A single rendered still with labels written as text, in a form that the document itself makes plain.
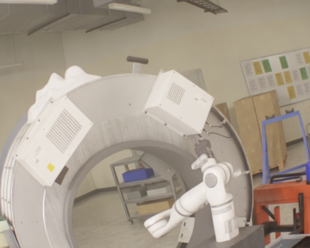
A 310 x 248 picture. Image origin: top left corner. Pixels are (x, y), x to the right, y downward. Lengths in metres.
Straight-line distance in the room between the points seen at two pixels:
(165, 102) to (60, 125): 0.50
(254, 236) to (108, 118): 0.93
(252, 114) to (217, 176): 6.74
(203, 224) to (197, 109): 0.63
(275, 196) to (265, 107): 5.42
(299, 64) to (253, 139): 3.09
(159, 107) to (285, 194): 1.19
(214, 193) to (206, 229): 0.77
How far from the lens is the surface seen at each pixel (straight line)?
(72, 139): 2.05
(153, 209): 7.69
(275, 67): 11.00
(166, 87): 2.30
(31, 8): 6.99
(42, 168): 2.01
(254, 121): 8.54
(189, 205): 1.95
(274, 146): 8.56
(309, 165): 2.82
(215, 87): 11.31
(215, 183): 1.82
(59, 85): 2.33
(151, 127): 2.39
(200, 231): 2.64
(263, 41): 11.06
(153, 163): 2.73
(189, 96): 2.36
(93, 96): 2.29
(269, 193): 3.20
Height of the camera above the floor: 1.69
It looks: 1 degrees down
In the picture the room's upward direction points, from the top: 15 degrees counter-clockwise
